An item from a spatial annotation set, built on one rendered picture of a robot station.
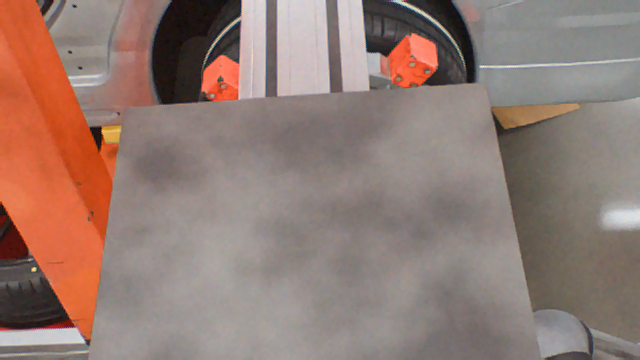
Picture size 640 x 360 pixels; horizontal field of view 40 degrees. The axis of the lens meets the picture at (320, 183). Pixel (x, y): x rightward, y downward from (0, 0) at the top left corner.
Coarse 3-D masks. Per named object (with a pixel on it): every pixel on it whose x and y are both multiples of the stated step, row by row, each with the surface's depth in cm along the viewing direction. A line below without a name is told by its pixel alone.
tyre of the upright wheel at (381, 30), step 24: (240, 0) 206; (384, 0) 196; (408, 0) 200; (432, 0) 207; (216, 24) 211; (240, 24) 200; (384, 24) 191; (408, 24) 195; (432, 24) 201; (216, 48) 205; (384, 48) 193; (456, 48) 208; (456, 72) 201
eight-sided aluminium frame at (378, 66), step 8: (368, 56) 190; (376, 56) 190; (368, 64) 188; (376, 64) 188; (384, 64) 190; (368, 72) 187; (376, 72) 187; (384, 72) 188; (376, 80) 188; (384, 80) 188; (376, 88) 191; (384, 88) 190; (392, 88) 191; (400, 88) 191
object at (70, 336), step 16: (0, 336) 238; (16, 336) 238; (32, 336) 237; (48, 336) 237; (64, 336) 237; (80, 336) 236; (0, 352) 239; (16, 352) 240; (32, 352) 240; (48, 352) 240; (64, 352) 240; (80, 352) 240
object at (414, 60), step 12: (408, 36) 187; (396, 48) 190; (408, 48) 185; (420, 48) 186; (432, 48) 188; (396, 60) 188; (408, 60) 184; (420, 60) 184; (432, 60) 186; (396, 72) 187; (408, 72) 187; (420, 72) 187; (432, 72) 187; (396, 84) 190; (408, 84) 190; (420, 84) 190
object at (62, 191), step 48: (0, 0) 137; (0, 48) 139; (48, 48) 157; (0, 96) 148; (48, 96) 155; (0, 144) 158; (48, 144) 158; (96, 144) 182; (0, 192) 169; (48, 192) 169; (96, 192) 181; (48, 240) 182; (96, 240) 182; (96, 288) 197
